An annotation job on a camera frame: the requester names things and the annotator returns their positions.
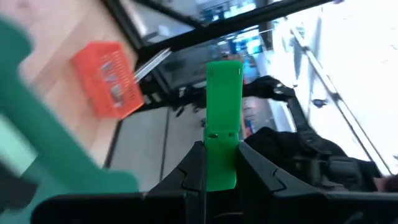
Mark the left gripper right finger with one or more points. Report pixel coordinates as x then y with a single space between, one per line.
258 177

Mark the orange plastic basket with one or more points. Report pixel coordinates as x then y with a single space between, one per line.
90 62

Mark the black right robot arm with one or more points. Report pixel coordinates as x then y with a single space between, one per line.
311 155

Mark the mint green stapler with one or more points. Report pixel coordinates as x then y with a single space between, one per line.
12 146

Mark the green mini stapler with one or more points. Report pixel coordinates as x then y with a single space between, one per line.
224 102

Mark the black metal table frame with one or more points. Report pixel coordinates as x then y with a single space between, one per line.
236 24

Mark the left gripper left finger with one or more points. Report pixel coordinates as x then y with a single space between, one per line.
189 177

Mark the teal plastic bin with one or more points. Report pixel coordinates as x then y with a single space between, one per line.
62 149

